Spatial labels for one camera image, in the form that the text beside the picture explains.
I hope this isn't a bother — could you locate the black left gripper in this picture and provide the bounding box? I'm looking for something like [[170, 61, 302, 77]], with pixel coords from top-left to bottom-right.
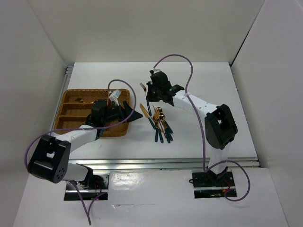
[[101, 100, 142, 124]]

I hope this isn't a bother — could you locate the gold fork green handle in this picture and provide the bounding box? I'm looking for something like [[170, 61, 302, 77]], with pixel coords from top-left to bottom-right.
[[74, 98, 94, 104], [139, 82, 152, 115]]

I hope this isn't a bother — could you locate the gold spoon green handle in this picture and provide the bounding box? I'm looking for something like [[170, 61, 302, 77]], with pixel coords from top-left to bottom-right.
[[165, 121, 173, 134], [154, 107, 164, 143], [159, 113, 172, 143]]

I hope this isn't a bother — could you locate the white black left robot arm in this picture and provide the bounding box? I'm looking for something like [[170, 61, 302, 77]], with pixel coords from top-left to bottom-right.
[[27, 99, 142, 189]]

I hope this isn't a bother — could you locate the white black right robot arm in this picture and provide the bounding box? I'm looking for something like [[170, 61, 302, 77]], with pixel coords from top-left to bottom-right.
[[147, 70, 238, 185]]

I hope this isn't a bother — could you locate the wicker cutlery tray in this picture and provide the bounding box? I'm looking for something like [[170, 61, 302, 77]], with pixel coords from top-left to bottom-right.
[[53, 88, 131, 138]]

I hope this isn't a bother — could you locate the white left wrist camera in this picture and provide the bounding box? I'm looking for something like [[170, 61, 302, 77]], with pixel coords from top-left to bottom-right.
[[109, 89, 121, 106]]

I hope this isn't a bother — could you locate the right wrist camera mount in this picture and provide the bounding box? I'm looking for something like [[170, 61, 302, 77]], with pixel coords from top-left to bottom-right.
[[149, 69, 161, 75]]

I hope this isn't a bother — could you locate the aluminium frame rail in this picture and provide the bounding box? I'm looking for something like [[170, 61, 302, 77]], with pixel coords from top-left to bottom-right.
[[68, 157, 261, 170]]

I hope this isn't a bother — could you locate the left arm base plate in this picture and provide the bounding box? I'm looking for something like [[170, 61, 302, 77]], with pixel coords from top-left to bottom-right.
[[64, 172, 111, 201]]

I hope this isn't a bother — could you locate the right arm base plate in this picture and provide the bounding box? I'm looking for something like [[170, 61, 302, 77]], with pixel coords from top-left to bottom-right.
[[189, 171, 237, 199]]

